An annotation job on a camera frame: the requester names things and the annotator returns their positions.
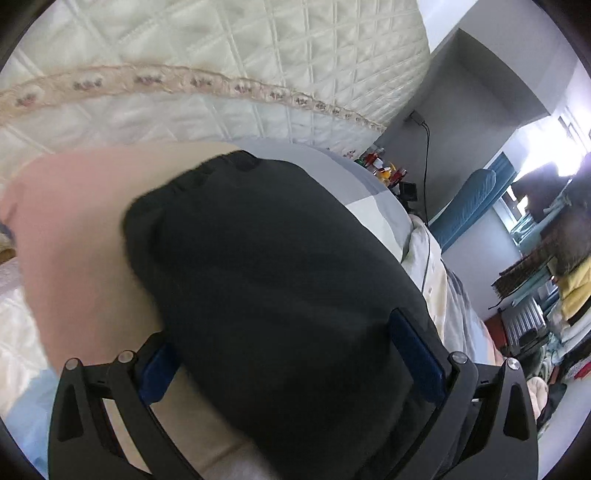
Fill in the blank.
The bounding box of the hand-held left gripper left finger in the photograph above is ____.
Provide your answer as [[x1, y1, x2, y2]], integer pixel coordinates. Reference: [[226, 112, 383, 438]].
[[47, 332, 204, 480]]

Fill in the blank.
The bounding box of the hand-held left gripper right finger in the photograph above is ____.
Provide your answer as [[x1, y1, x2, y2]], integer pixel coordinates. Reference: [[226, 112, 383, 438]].
[[390, 307, 540, 480]]

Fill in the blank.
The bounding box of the black garment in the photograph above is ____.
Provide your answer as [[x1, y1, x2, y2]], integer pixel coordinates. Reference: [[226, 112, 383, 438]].
[[121, 150, 467, 480]]

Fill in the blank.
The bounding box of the pile of clothes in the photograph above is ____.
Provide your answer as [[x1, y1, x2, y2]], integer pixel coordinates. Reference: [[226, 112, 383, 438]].
[[526, 342, 591, 435]]

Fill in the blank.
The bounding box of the silver suitcase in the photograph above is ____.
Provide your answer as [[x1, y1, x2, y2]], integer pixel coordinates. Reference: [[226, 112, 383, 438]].
[[501, 295, 552, 347]]

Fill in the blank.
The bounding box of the brown plaid coat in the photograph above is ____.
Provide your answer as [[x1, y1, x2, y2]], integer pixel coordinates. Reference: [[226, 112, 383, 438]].
[[490, 256, 555, 298]]

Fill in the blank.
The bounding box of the patchwork quilt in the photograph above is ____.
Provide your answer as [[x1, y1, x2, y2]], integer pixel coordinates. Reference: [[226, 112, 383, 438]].
[[0, 141, 509, 480]]

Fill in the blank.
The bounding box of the yellow fleece jacket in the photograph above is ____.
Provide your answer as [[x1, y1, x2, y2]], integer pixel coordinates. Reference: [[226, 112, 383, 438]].
[[556, 258, 591, 319]]

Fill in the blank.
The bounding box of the group of bedside bottles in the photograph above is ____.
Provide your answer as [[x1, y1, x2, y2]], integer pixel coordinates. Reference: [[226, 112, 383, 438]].
[[353, 148, 411, 190]]

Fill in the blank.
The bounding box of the blue curtain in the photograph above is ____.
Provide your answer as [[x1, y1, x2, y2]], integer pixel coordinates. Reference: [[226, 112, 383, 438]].
[[489, 154, 520, 204]]

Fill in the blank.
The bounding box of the black hanging jacket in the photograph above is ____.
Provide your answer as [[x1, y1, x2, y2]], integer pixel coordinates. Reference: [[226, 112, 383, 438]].
[[510, 161, 578, 217]]

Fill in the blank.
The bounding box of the cream quilted headboard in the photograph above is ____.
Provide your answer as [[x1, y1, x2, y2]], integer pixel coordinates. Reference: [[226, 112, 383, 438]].
[[0, 0, 432, 190]]

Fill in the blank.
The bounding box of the black wall charger with cable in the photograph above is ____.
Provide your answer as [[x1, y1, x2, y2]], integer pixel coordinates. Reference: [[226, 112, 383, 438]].
[[404, 110, 432, 224]]

